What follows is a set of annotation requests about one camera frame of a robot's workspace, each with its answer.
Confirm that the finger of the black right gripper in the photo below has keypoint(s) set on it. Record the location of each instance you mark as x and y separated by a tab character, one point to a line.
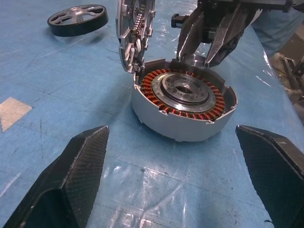
191	35
228	35

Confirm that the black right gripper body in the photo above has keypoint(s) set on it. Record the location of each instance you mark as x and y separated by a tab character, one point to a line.
210	21

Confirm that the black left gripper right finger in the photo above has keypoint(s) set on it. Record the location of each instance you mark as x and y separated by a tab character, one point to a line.
278	175

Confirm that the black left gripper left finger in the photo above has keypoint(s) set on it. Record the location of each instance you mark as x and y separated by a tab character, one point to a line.
71	180

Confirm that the round silver metal disc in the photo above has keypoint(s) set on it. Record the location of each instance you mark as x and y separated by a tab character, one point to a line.
126	42

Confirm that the white motor housing copper windings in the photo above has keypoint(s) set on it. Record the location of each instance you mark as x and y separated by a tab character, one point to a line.
152	116

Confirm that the black rimmed silver spoked rotor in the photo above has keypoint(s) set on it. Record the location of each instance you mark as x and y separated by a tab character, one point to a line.
78	28

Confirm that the light blue garment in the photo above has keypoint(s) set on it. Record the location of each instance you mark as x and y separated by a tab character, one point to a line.
278	28

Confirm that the beige tape patch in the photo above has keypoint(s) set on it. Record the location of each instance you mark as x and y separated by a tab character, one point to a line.
13	114

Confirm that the blue table cover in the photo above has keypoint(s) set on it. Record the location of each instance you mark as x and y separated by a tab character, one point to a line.
71	83

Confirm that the black metal frame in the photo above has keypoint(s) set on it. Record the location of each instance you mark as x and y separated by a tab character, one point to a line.
291	69

